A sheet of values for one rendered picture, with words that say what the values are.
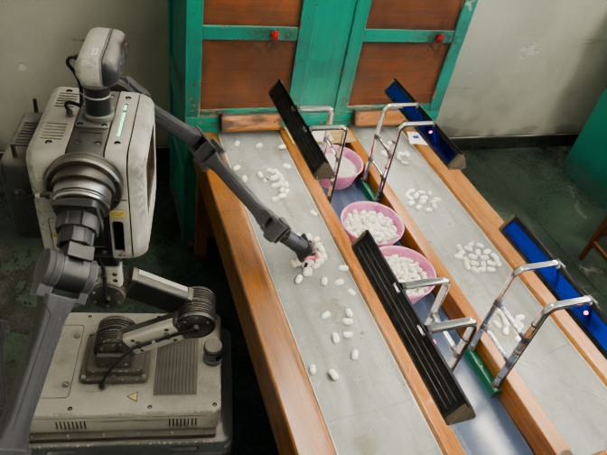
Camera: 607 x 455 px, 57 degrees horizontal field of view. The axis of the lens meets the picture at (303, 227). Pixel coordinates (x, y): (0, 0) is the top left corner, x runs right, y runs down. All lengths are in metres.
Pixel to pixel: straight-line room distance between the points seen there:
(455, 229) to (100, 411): 1.55
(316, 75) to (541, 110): 2.51
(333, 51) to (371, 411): 1.63
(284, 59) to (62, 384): 1.61
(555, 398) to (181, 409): 1.23
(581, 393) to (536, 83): 2.94
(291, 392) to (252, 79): 1.48
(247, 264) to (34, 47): 1.90
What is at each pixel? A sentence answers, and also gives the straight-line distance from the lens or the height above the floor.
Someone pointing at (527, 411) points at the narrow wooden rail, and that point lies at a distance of 1.93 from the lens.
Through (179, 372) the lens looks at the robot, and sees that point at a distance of 2.06.
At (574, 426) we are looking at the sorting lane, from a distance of 2.01.
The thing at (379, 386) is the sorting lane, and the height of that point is 0.74.
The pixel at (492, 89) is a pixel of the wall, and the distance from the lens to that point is 4.40.
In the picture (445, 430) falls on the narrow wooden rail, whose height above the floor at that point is 0.76.
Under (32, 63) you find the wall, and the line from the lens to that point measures 3.46.
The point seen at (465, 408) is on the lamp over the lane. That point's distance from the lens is 1.40.
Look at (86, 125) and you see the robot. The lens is 1.40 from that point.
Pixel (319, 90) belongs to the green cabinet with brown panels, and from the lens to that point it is 2.75.
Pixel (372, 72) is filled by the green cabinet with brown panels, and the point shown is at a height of 1.05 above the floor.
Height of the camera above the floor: 2.19
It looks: 40 degrees down
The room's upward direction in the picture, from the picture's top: 11 degrees clockwise
